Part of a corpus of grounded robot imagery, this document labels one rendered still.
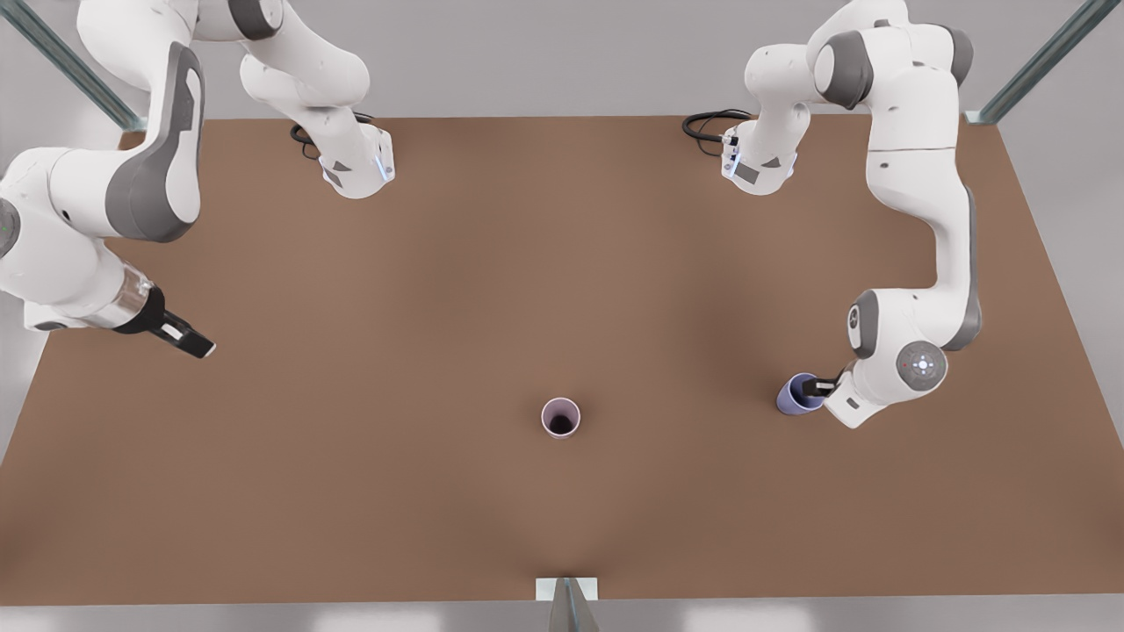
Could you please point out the silver frame post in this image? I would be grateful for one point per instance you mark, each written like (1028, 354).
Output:
(1041, 63)
(70, 63)
(569, 606)

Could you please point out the purple cup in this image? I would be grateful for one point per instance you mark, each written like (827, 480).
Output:
(796, 394)

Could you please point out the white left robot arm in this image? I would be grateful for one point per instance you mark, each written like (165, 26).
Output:
(913, 149)

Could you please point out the pink cup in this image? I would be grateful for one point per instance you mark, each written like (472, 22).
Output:
(560, 417)

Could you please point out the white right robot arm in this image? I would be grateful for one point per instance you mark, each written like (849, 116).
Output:
(158, 158)

